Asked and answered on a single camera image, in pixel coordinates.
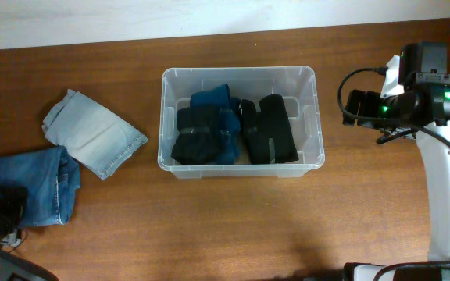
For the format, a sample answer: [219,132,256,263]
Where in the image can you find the dark blue jeans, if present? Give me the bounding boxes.
[0,146,80,228]

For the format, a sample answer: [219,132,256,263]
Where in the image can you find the light blue jeans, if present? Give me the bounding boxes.
[41,89,148,180]

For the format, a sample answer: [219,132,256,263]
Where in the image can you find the black garment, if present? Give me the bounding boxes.
[241,94,299,165]

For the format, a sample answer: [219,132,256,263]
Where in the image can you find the navy blue garment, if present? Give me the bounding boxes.
[190,84,241,165]

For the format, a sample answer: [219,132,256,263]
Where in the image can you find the dark grey garment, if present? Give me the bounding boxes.
[171,105,223,165]

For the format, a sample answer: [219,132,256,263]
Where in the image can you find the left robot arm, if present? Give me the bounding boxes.
[0,187,59,281]

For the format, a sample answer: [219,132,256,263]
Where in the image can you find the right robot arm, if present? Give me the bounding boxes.
[312,41,450,281]

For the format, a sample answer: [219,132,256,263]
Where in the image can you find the clear plastic storage bin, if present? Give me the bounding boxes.
[158,66,325,179]

